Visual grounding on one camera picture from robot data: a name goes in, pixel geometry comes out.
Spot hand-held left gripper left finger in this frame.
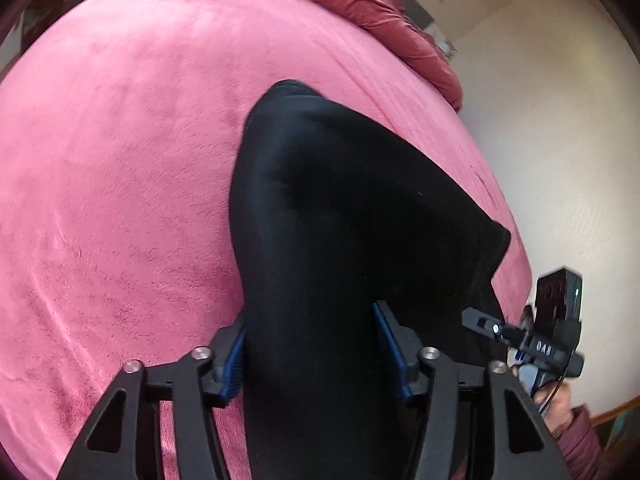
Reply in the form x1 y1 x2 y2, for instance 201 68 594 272
57 310 248 480

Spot person's right hand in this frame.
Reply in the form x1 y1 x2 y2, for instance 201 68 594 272
532 381 574 435

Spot person's right forearm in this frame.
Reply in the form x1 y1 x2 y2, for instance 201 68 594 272
554 405 617 480

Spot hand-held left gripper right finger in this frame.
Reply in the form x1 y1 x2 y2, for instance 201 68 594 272
372 300 573 480

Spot pink bed blanket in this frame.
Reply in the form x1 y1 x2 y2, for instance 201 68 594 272
0 0 533 480

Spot dark grey headboard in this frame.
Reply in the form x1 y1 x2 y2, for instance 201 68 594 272
399 0 437 32

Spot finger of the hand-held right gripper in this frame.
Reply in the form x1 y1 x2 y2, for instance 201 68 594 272
461 307 527 347

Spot black pants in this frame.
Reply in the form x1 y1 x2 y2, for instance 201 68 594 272
229 79 512 480

